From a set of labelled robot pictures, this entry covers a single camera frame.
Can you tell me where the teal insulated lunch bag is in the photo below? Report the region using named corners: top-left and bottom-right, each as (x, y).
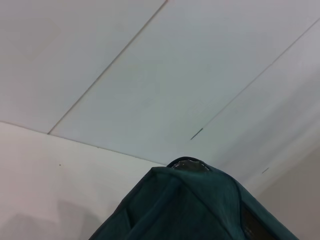
top-left (87, 156), bottom-right (301, 240)

